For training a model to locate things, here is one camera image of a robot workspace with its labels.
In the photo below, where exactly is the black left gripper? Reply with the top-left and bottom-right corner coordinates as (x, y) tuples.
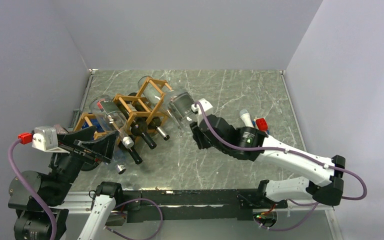
(47, 124), (119, 204)

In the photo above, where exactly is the blue square glass bottle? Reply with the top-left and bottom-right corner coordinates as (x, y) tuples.
(80, 117), (127, 175)

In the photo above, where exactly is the small clear bottle silver cap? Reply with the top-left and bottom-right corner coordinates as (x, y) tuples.
(89, 94), (134, 149)

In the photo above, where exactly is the dark green wine bottle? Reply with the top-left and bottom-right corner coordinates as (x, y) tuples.
(116, 103), (157, 150)

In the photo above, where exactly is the green wine bottle gold neck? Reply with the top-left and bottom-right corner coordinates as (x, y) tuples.
(133, 102), (170, 141)

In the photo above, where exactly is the clear glass bottle top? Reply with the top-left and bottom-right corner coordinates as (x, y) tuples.
(142, 83), (182, 129)

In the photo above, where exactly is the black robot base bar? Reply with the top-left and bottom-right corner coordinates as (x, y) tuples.
(90, 188), (289, 223)

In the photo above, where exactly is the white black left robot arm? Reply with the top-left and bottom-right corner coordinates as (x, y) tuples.
(7, 125), (119, 240)

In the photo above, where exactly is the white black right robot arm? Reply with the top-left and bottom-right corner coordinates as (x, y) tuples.
(189, 115), (346, 208)

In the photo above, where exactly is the wooden wine rack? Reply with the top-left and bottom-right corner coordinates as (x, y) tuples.
(74, 76), (172, 149)

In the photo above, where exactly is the grey microphone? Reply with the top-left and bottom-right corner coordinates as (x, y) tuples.
(53, 124), (69, 134)

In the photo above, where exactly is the red toy block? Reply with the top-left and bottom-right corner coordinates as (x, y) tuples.
(254, 118), (269, 134)

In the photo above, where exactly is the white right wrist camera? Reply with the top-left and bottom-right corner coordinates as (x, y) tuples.
(191, 98), (214, 125)

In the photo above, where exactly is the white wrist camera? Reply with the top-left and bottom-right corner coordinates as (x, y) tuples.
(191, 98), (214, 125)
(17, 126), (69, 154)

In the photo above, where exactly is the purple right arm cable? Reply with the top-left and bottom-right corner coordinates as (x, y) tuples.
(193, 100), (368, 233)

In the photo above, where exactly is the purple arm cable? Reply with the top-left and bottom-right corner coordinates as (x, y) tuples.
(193, 100), (368, 233)
(7, 139), (164, 240)

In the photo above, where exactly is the aluminium table edge rail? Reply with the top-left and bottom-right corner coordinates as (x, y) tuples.
(70, 68), (98, 127)

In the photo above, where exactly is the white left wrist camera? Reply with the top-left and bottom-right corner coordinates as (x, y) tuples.
(17, 126), (69, 154)

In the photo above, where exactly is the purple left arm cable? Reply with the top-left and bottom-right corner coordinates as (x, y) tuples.
(7, 139), (164, 240)

